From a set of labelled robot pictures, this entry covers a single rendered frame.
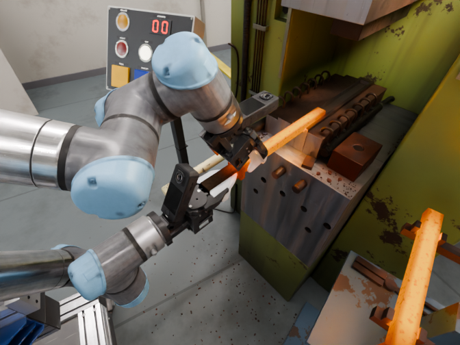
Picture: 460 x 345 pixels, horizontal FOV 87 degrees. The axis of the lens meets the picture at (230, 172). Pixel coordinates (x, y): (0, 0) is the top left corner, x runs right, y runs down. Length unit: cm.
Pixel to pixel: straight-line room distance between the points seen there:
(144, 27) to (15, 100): 240
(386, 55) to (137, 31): 87
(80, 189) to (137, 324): 128
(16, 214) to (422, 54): 238
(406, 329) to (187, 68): 49
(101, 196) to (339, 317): 66
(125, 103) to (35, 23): 328
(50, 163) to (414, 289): 56
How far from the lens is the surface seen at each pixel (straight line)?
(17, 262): 52
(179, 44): 34
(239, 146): 47
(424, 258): 59
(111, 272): 48
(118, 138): 29
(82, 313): 138
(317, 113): 78
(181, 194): 45
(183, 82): 33
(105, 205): 28
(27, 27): 363
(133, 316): 153
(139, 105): 35
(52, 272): 56
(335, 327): 76
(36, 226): 208
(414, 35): 107
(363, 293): 82
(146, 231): 47
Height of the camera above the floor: 141
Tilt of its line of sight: 47 degrees down
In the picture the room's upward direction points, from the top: straight up
